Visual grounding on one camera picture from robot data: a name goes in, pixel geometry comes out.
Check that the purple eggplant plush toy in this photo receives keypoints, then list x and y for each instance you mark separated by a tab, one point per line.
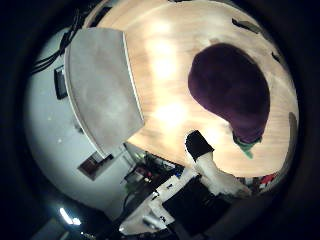
230	90

